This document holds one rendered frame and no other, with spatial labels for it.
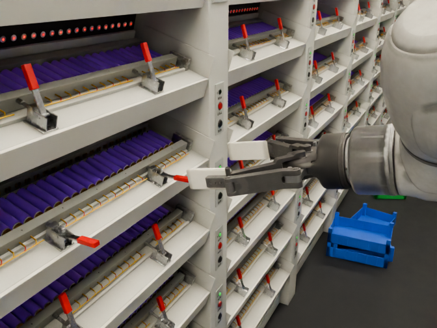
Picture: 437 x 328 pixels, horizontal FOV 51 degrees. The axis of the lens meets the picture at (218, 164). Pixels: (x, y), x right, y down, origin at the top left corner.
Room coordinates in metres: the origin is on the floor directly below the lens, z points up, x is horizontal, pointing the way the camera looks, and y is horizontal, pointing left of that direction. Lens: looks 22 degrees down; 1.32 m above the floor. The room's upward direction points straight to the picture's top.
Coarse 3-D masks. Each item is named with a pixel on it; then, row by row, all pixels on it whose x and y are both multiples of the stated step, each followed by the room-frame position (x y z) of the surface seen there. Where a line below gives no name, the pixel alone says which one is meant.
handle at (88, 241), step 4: (64, 228) 0.61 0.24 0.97; (60, 232) 0.61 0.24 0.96; (64, 232) 0.62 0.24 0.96; (64, 236) 0.61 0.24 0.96; (68, 236) 0.60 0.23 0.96; (72, 236) 0.60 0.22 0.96; (76, 236) 0.60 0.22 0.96; (80, 236) 0.60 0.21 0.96; (84, 236) 0.60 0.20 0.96; (76, 240) 0.59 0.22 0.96; (80, 240) 0.59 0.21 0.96; (84, 240) 0.59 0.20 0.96; (88, 240) 0.59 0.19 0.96; (92, 240) 0.59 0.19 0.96; (96, 240) 0.59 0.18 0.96; (84, 244) 0.59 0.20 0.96; (88, 244) 0.58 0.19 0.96; (92, 244) 0.58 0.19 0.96; (96, 244) 0.58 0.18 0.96
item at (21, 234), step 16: (176, 144) 0.98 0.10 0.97; (144, 160) 0.88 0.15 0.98; (160, 160) 0.91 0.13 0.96; (176, 160) 0.94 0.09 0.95; (112, 176) 0.79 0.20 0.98; (128, 176) 0.81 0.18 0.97; (96, 192) 0.73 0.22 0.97; (112, 192) 0.76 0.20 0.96; (64, 208) 0.67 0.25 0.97; (80, 208) 0.70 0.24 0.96; (96, 208) 0.71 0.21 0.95; (32, 224) 0.61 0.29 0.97; (0, 240) 0.57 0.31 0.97; (16, 240) 0.58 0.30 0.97; (16, 256) 0.56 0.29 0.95
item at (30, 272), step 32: (160, 128) 1.06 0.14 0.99; (192, 160) 0.98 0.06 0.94; (128, 192) 0.79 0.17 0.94; (160, 192) 0.82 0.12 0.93; (96, 224) 0.68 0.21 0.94; (128, 224) 0.74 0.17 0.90; (32, 256) 0.58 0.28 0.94; (64, 256) 0.60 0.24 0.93; (0, 288) 0.51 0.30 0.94; (32, 288) 0.55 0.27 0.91
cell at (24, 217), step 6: (0, 198) 0.66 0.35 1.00; (0, 204) 0.65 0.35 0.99; (6, 204) 0.65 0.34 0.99; (12, 204) 0.65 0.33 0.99; (6, 210) 0.64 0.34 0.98; (12, 210) 0.64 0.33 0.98; (18, 210) 0.64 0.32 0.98; (18, 216) 0.63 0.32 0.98; (24, 216) 0.63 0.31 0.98; (30, 216) 0.64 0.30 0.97; (24, 222) 0.63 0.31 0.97
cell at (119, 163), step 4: (104, 152) 0.88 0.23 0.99; (104, 156) 0.87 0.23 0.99; (108, 156) 0.87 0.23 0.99; (112, 156) 0.87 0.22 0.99; (112, 160) 0.86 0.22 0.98; (116, 160) 0.86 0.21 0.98; (120, 160) 0.86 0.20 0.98; (116, 164) 0.85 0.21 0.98; (120, 164) 0.85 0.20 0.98; (124, 164) 0.85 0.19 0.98; (124, 168) 0.85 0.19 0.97
